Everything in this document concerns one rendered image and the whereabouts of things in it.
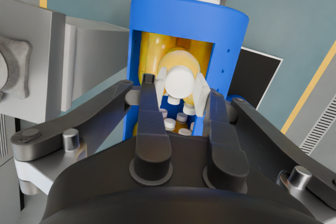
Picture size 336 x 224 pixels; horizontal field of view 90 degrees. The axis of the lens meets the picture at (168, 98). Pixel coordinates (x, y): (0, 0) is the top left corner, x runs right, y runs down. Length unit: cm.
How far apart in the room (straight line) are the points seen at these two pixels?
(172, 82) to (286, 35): 165
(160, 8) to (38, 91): 48
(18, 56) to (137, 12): 40
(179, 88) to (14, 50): 53
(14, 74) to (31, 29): 14
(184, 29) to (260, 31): 141
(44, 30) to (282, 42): 167
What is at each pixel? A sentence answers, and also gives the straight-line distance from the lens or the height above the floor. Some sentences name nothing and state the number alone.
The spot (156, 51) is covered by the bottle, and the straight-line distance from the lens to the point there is 42.
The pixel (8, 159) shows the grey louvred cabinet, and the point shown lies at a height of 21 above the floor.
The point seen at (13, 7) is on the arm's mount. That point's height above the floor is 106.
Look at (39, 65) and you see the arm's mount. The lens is 65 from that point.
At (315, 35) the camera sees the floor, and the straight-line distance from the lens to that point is 194.
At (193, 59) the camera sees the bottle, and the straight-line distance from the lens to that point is 26.
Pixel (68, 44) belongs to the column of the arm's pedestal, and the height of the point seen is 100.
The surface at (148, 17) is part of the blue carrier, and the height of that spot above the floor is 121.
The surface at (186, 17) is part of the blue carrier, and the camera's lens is 33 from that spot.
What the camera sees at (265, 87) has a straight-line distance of 166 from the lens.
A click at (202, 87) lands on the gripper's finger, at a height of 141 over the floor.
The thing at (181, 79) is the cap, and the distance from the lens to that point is 21.
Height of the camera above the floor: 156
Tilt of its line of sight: 69 degrees down
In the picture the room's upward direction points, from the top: 172 degrees counter-clockwise
